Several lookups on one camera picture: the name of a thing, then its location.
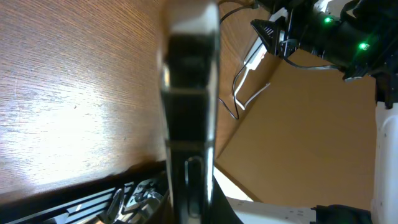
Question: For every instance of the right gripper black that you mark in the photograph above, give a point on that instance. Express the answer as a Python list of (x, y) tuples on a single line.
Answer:
[(302, 28)]

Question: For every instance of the black smartphone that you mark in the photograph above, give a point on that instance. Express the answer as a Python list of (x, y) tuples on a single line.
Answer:
[(189, 64)]

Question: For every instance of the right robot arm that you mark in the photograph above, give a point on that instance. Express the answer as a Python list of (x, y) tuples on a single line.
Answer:
[(361, 41)]

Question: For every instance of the white power strip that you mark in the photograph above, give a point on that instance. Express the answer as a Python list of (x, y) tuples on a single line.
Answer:
[(255, 55)]

